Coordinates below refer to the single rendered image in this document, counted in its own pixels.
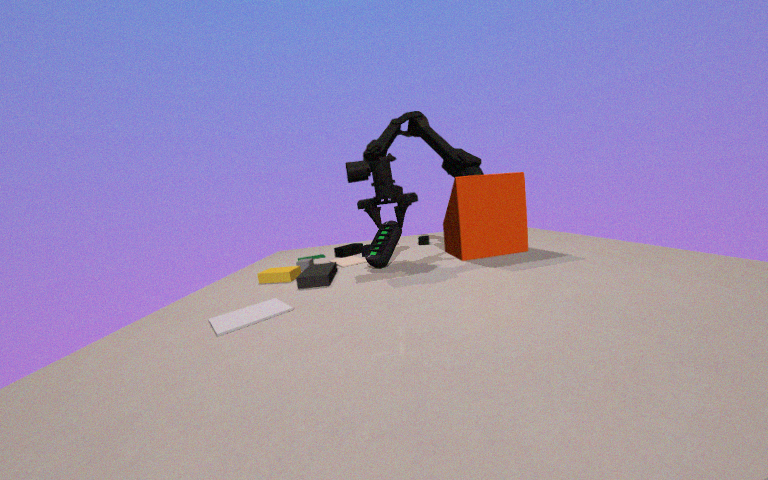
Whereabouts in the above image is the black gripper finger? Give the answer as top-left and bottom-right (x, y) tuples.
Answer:
(364, 207), (382, 229)
(394, 203), (412, 229)

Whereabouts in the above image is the yellow rectangular block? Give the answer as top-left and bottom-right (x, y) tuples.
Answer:
(258, 266), (301, 284)

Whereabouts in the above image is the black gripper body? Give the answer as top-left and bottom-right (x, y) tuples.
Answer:
(357, 177), (419, 210)

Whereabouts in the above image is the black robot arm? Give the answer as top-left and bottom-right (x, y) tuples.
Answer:
(346, 111), (485, 183)

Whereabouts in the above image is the dark grey switch panel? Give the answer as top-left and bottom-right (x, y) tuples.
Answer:
(365, 220), (402, 268)

